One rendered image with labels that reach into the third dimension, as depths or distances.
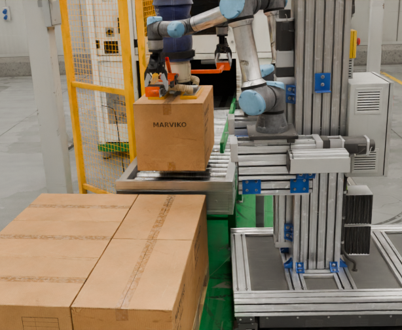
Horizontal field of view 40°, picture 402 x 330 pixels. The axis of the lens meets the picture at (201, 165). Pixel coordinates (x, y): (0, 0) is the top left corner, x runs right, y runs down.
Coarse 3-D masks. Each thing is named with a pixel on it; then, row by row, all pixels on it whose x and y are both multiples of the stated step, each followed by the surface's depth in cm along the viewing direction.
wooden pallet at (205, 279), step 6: (204, 276) 309; (204, 282) 320; (204, 288) 319; (204, 294) 313; (198, 300) 285; (204, 300) 310; (198, 306) 301; (198, 312) 295; (198, 318) 290; (198, 324) 283
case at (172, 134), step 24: (144, 96) 330; (168, 96) 327; (144, 120) 311; (168, 120) 310; (192, 120) 308; (144, 144) 316; (168, 144) 314; (192, 144) 312; (144, 168) 320; (168, 168) 319; (192, 168) 317
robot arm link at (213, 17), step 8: (216, 8) 255; (192, 16) 265; (200, 16) 260; (208, 16) 257; (216, 16) 254; (192, 24) 263; (200, 24) 261; (208, 24) 259; (216, 24) 259; (192, 32) 267
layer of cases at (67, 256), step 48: (0, 240) 268; (48, 240) 266; (96, 240) 265; (144, 240) 263; (192, 240) 262; (0, 288) 225; (48, 288) 223; (96, 288) 222; (144, 288) 221; (192, 288) 262
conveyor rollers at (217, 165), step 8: (216, 112) 523; (224, 112) 522; (216, 120) 489; (224, 120) 488; (216, 128) 463; (216, 136) 438; (216, 144) 420; (216, 152) 402; (216, 160) 378; (224, 160) 377; (208, 168) 361; (216, 168) 361; (224, 168) 360; (144, 176) 356; (152, 176) 356; (160, 176) 355; (168, 176) 355; (176, 176) 354; (184, 176) 353; (192, 176) 353; (200, 176) 352; (208, 176) 351; (216, 176) 351; (224, 176) 350
